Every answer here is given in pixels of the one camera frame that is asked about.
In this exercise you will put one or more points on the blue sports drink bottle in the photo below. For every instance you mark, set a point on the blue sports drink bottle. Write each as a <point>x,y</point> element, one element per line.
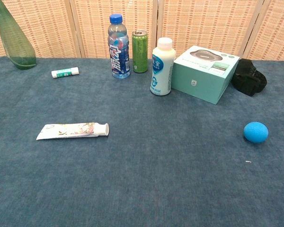
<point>119,54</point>

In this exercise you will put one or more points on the white green glue stick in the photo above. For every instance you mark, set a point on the white green glue stick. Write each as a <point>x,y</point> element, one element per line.
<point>65,72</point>

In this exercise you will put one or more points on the woven bamboo folding screen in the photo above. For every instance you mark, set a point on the woven bamboo folding screen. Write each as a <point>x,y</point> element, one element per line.
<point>203,23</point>

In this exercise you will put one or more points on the small tube white cap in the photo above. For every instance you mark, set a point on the small tube white cap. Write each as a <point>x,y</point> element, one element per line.
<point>68,131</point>

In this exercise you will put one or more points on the green glass spray bottle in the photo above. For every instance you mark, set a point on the green glass spray bottle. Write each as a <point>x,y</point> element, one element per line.
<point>16,45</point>

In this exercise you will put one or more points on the white milk drink bottle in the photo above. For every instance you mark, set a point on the white milk drink bottle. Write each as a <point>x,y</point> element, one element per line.
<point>161,73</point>

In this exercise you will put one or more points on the green drink can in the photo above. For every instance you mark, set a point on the green drink can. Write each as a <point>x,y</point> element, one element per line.
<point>140,54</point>

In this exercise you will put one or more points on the blue foam ball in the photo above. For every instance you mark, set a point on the blue foam ball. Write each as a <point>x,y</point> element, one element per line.
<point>256,132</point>

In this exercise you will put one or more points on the teal speaker product box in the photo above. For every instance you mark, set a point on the teal speaker product box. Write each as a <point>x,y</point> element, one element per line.
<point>198,80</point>

